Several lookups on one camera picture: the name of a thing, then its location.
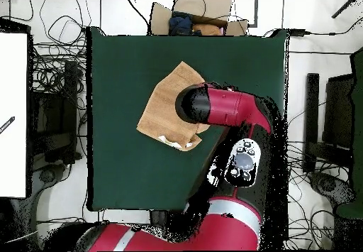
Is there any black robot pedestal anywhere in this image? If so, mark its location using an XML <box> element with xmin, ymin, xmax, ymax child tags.
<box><xmin>149</xmin><ymin>209</ymin><xmax>168</xmax><ymax>230</ymax></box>

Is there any brown cardboard box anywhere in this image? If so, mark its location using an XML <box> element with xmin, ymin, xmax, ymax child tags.
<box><xmin>148</xmin><ymin>0</ymin><xmax>250</xmax><ymax>37</ymax></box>

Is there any grey angled frame bar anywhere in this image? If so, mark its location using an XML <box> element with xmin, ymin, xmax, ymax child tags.
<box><xmin>246</xmin><ymin>0</ymin><xmax>259</xmax><ymax>28</ymax></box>

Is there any dark green table cloth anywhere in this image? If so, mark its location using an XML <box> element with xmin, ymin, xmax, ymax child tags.
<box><xmin>86</xmin><ymin>26</ymin><xmax>289</xmax><ymax>212</ymax></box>

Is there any tan terry towel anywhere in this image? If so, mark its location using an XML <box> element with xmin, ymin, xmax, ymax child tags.
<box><xmin>136</xmin><ymin>60</ymin><xmax>212</xmax><ymax>153</ymax></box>

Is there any orange cloth item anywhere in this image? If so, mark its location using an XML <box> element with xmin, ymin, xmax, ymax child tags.
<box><xmin>192</xmin><ymin>23</ymin><xmax>223</xmax><ymax>36</ymax></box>

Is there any black stand frame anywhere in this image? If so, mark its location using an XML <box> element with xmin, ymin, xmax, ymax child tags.
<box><xmin>29</xmin><ymin>60</ymin><xmax>83</xmax><ymax>165</ymax></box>

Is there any black cable tangle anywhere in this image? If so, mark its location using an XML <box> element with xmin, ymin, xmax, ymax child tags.
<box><xmin>283</xmin><ymin>141</ymin><xmax>341</xmax><ymax>250</ymax></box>
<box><xmin>30</xmin><ymin>0</ymin><xmax>93</xmax><ymax>94</ymax></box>

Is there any green cloth drape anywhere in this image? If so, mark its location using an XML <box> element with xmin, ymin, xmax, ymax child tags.
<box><xmin>335</xmin><ymin>45</ymin><xmax>363</xmax><ymax>219</ymax></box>

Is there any white board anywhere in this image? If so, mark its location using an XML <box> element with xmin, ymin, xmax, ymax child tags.
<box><xmin>0</xmin><ymin>32</ymin><xmax>28</xmax><ymax>199</ymax></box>

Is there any dark slim rod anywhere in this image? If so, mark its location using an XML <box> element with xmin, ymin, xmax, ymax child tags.
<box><xmin>330</xmin><ymin>0</ymin><xmax>362</xmax><ymax>19</ymax></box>

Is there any dark blue garment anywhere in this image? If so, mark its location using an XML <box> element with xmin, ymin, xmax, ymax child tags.
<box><xmin>168</xmin><ymin>11</ymin><xmax>195</xmax><ymax>36</ymax></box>

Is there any black upright bar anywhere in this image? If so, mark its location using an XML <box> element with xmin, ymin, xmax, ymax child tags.
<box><xmin>302</xmin><ymin>72</ymin><xmax>320</xmax><ymax>175</ymax></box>

